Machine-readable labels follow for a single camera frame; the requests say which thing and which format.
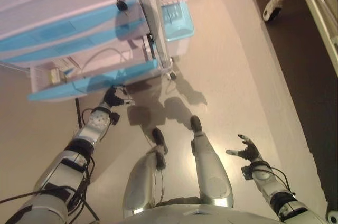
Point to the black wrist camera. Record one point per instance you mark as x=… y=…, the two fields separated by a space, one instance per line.
x=114 y=118
x=247 y=173

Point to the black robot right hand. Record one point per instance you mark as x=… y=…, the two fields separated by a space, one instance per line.
x=249 y=151

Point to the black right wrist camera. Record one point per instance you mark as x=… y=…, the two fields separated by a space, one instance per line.
x=247 y=173

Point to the white hospital bed frame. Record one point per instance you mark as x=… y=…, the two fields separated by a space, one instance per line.
x=317 y=10

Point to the small green white medicine box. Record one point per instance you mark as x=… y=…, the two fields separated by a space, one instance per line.
x=54 y=75

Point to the silver robot right leg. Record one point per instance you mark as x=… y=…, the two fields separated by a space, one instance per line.
x=211 y=171

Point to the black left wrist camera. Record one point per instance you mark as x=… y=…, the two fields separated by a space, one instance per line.
x=114 y=118

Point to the silver robot torso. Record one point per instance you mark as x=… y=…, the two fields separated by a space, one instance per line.
x=190 y=212

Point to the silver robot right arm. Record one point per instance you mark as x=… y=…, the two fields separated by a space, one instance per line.
x=269 y=184

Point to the silver robot leg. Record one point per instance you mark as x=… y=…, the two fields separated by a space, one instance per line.
x=211 y=171
x=142 y=179

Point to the cart caster wheel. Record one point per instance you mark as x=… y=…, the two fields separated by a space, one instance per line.
x=171 y=75

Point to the waste bin with blue lid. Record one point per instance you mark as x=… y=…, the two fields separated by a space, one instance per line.
x=179 y=26

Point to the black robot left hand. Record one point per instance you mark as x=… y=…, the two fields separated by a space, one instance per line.
x=114 y=95

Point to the closed blue front drawer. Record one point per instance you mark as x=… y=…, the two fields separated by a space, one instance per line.
x=52 y=32
x=92 y=40

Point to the black cart key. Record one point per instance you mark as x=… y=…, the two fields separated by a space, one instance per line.
x=122 y=4

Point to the white drawer with blue front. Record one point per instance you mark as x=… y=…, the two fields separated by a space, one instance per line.
x=79 y=85

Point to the silver robot left leg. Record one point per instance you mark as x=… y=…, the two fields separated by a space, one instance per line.
x=142 y=179

